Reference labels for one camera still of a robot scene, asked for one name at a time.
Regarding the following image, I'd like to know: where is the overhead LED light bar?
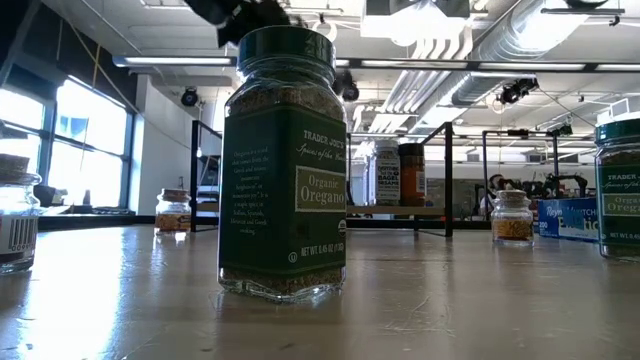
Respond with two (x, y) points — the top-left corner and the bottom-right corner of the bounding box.
(112, 54), (640, 72)

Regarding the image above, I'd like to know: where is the blue plastic wrap box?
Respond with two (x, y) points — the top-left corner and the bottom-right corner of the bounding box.
(537, 197), (600, 245)

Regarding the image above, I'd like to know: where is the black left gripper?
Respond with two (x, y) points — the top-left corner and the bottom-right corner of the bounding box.
(184, 0), (301, 49)

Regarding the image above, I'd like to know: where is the black wire spice rack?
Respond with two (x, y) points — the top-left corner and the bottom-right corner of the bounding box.
(188, 119), (455, 239)

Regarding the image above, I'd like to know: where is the person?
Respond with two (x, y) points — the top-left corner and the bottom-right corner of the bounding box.
(478, 173), (507, 220)

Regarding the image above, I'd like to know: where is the white cable coil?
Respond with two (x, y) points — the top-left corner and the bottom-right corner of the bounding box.
(310, 17), (339, 45)

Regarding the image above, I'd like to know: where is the large window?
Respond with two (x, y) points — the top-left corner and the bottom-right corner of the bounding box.
(0, 74), (136, 214)

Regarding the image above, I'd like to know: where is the silver ventilation duct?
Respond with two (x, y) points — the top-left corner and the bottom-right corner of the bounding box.
(349, 0), (596, 136)

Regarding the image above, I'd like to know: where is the white air vent unit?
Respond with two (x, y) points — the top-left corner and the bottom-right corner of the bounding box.
(597, 97), (640, 126)

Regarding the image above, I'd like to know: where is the green lid oregano jar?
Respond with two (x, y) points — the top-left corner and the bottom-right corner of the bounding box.
(218, 24), (349, 305)
(593, 118), (640, 264)

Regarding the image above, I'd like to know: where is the white lid bagel seasoning jar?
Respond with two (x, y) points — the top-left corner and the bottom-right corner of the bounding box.
(373, 139), (402, 207)

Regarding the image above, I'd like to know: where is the black lid spice jar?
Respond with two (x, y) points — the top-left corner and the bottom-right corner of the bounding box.
(398, 143), (427, 208)

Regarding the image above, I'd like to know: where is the dark background monitor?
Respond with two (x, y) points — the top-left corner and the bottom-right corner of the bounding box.
(198, 154), (222, 190)

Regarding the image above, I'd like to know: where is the small cork lid glass jar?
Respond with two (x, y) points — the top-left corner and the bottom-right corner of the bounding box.
(489, 188), (535, 247)
(154, 188), (193, 237)
(0, 153), (43, 275)

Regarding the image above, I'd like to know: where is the black background stand frame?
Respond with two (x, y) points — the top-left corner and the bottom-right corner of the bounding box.
(482, 127), (575, 221)

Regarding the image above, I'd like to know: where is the black track light cluster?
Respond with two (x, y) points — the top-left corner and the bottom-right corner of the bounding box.
(497, 77), (540, 106)

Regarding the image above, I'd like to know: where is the black metal table frame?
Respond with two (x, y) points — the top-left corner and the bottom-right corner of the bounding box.
(38, 213), (492, 232)

